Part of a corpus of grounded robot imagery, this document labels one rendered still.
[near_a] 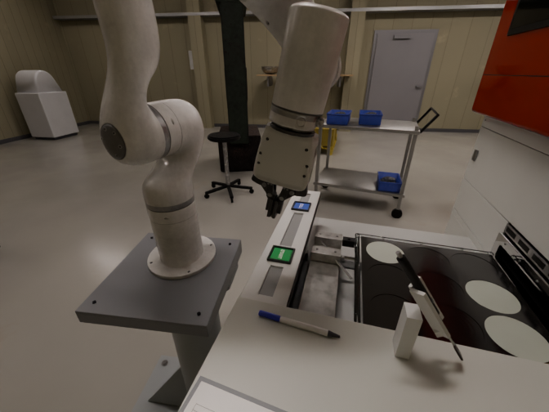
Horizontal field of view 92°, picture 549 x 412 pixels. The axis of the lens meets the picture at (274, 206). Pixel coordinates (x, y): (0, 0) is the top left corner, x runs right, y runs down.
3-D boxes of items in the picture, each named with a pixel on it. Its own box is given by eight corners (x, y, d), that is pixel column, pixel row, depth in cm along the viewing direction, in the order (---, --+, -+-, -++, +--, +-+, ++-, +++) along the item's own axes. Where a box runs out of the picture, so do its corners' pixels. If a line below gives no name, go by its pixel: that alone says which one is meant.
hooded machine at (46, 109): (58, 133, 649) (35, 69, 586) (81, 133, 642) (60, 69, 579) (31, 140, 587) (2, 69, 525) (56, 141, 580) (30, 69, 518)
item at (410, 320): (430, 346, 41) (457, 280, 35) (437, 369, 38) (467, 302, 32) (389, 336, 43) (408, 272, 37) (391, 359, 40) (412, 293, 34)
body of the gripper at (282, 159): (327, 125, 46) (310, 182, 51) (271, 110, 47) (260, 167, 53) (322, 134, 39) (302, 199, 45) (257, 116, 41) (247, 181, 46)
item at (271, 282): (318, 224, 102) (320, 191, 96) (284, 356, 55) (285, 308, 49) (294, 221, 105) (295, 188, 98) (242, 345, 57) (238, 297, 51)
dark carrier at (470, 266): (490, 256, 73) (491, 254, 73) (582, 382, 43) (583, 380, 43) (360, 237, 81) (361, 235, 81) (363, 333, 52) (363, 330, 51)
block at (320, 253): (340, 257, 75) (341, 248, 73) (339, 265, 72) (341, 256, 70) (311, 253, 77) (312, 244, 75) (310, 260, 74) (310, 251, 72)
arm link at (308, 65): (283, 99, 47) (263, 102, 40) (302, 10, 41) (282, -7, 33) (328, 111, 46) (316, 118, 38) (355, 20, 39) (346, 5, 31)
